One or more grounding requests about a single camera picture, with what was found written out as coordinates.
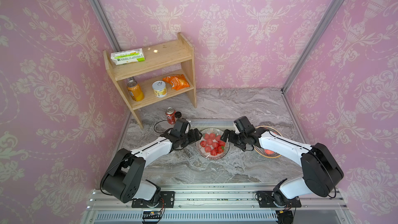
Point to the aluminium corner frame post right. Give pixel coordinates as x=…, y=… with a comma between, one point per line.
x=320, y=29

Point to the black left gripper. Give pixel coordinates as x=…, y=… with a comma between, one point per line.
x=193, y=138

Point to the aluminium corner frame post left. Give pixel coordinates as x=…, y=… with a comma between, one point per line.
x=105, y=24

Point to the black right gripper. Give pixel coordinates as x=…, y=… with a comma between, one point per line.
x=232, y=134

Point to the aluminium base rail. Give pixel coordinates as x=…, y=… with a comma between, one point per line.
x=238, y=203

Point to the striped plate of peaches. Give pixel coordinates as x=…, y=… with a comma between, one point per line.
x=265, y=152

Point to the orange drink can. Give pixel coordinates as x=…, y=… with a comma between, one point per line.
x=135, y=90

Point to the green white carton box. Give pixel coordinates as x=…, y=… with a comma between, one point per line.
x=129, y=56

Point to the wooden two-tier shelf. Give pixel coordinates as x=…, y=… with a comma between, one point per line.
x=179, y=51

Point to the aluminium corner frame post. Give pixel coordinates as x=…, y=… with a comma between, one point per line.
x=105, y=24
x=320, y=29

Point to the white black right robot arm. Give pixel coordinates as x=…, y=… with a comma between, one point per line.
x=321, y=172

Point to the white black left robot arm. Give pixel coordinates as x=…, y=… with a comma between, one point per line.
x=123, y=178

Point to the red cola can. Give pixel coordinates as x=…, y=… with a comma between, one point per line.
x=170, y=115

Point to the cream plastic wrap dispenser box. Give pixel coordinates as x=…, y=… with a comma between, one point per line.
x=212, y=123

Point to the white yellow tin can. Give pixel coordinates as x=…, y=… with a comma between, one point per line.
x=159, y=88

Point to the orange snack bag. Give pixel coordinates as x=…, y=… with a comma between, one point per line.
x=177, y=82

